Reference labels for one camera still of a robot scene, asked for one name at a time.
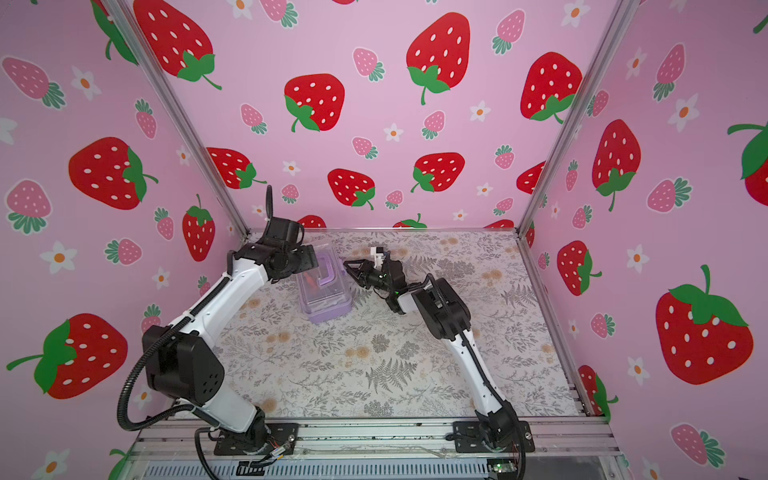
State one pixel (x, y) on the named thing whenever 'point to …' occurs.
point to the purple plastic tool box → (324, 290)
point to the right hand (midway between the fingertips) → (343, 268)
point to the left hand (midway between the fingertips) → (306, 259)
